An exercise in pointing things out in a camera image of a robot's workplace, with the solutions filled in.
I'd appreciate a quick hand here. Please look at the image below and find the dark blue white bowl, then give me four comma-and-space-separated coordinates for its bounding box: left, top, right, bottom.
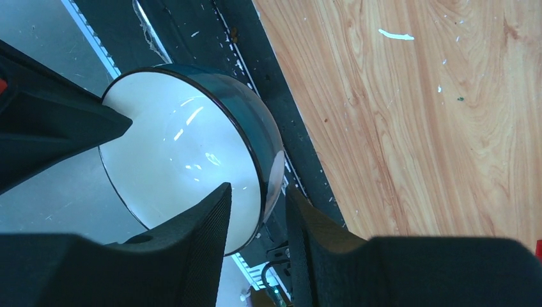
99, 64, 285, 255

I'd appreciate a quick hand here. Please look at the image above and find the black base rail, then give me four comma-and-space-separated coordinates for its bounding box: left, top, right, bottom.
64, 1, 344, 306

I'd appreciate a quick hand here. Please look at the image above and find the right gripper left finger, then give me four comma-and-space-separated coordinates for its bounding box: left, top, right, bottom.
1, 183, 232, 306

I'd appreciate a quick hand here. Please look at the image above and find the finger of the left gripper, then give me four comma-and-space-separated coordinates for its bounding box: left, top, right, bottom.
1, 42, 132, 193

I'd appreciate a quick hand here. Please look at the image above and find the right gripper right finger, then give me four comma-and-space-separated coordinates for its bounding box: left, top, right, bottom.
286, 186, 541, 306

